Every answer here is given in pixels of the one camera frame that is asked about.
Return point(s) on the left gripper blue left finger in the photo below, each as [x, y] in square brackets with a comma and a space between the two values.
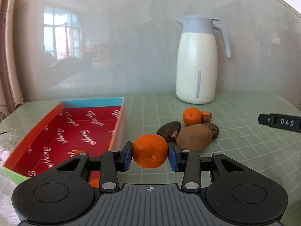
[114, 161]

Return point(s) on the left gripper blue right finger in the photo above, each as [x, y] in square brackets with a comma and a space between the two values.
[188, 162]

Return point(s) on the brown kiwi fruit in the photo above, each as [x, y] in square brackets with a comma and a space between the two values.
[195, 137]

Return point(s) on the orange carrot piece front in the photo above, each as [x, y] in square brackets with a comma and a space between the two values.
[77, 152]

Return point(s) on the orange mandarin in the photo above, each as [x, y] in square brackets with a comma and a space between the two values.
[150, 150]
[95, 183]
[191, 116]

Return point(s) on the dark walnut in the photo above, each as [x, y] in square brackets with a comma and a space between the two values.
[214, 129]

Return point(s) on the orange mandarin front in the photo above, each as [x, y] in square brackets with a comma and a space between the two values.
[95, 183]

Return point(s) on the colourful open cardboard box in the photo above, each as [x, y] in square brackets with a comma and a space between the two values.
[93, 125]

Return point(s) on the small brown red-topped fruit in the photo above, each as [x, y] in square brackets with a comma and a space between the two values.
[206, 117]

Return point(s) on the white grey thermos jug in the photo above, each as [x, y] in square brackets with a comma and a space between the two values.
[197, 62]

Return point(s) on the thin metal eyeglasses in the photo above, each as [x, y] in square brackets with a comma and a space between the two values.
[7, 144]

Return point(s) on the beige lace curtain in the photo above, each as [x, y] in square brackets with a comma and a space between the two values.
[11, 95]

